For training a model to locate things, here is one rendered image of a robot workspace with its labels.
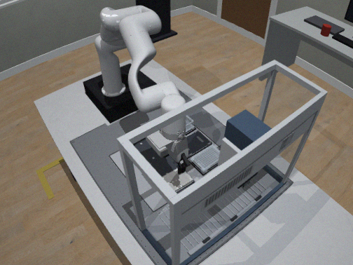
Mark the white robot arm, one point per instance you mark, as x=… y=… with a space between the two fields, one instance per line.
x=134 y=25

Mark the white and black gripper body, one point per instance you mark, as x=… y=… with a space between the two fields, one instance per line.
x=177 y=148

